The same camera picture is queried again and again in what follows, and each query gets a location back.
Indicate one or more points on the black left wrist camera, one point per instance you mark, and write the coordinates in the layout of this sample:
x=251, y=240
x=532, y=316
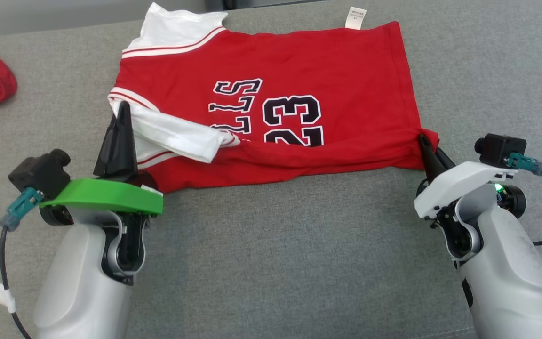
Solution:
x=40, y=174

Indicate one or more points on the grey metal partition post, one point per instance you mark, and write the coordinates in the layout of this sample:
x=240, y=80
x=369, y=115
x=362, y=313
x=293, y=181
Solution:
x=252, y=4

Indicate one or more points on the teal camera connector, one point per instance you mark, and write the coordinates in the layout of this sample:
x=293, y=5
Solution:
x=19, y=209
x=527, y=163

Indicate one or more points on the red basketball jersey white sleeves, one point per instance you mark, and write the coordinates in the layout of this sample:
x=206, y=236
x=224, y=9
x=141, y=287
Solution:
x=346, y=70

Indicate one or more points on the teal left camera connector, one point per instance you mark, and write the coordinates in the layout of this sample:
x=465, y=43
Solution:
x=19, y=209

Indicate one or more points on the teal right camera connector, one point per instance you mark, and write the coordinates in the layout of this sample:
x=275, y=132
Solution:
x=527, y=163

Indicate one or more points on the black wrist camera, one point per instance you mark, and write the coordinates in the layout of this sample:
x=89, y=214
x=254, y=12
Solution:
x=499, y=148
x=40, y=174

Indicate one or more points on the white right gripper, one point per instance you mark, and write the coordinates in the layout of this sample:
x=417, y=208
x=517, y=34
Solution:
x=459, y=181

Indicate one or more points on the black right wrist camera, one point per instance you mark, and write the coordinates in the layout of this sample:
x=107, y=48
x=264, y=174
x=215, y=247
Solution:
x=499, y=148

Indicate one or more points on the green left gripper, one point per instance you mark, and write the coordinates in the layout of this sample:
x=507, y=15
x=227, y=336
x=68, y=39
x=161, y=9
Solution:
x=111, y=197

